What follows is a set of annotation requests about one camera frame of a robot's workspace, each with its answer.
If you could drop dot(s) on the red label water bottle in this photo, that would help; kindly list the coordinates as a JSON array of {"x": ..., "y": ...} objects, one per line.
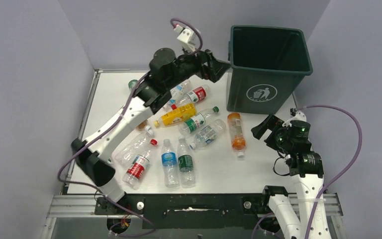
[{"x": 194, "y": 96}]

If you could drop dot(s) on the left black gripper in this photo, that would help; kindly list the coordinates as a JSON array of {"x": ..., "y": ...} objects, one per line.
[{"x": 219, "y": 67}]

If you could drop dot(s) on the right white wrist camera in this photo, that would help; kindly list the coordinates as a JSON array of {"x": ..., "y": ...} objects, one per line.
[{"x": 299, "y": 116}]

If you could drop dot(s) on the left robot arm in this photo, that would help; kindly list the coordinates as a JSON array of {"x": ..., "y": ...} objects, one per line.
[{"x": 150, "y": 94}]

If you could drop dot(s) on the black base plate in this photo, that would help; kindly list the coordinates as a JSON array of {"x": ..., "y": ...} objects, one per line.
[{"x": 190, "y": 211}]

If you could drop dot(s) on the Pocari Sweat clear bottle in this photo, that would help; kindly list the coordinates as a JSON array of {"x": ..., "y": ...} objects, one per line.
[{"x": 208, "y": 134}]

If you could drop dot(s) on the dark green label bottle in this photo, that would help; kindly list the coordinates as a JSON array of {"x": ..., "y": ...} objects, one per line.
[{"x": 185, "y": 161}]

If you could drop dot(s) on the red gold label bottle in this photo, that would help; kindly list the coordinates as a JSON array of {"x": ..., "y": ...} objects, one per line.
[{"x": 142, "y": 125}]

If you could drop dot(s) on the dark green trash bin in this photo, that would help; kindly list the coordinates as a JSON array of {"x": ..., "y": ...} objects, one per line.
[{"x": 267, "y": 65}]

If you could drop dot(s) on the orange drink bottle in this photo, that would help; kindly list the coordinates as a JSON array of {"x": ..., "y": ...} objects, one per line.
[{"x": 238, "y": 141}]

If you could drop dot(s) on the blue label water bottle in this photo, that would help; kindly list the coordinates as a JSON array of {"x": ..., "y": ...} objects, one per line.
[{"x": 169, "y": 165}]

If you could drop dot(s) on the green cap green label bottle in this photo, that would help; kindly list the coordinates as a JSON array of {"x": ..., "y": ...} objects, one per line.
[{"x": 197, "y": 121}]

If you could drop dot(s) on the yellow label bottle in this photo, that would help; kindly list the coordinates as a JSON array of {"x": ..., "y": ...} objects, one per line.
[{"x": 176, "y": 116}]

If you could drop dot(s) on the aluminium front rail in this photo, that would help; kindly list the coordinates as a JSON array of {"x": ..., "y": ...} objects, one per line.
[{"x": 84, "y": 206}]

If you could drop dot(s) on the red label bottle near front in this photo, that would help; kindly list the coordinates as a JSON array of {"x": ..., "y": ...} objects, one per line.
[{"x": 137, "y": 168}]

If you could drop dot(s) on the green label tea bottle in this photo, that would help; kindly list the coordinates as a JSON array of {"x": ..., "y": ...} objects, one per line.
[{"x": 132, "y": 84}]

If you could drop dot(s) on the white blue label bottle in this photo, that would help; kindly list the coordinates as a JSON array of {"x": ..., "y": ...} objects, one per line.
[{"x": 177, "y": 92}]

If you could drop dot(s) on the clear crushed bottle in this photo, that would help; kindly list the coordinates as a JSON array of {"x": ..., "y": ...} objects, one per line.
[{"x": 128, "y": 153}]

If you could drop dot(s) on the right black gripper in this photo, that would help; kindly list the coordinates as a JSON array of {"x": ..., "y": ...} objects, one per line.
[{"x": 271, "y": 123}]

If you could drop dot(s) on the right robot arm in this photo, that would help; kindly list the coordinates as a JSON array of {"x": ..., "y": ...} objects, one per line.
[{"x": 290, "y": 138}]

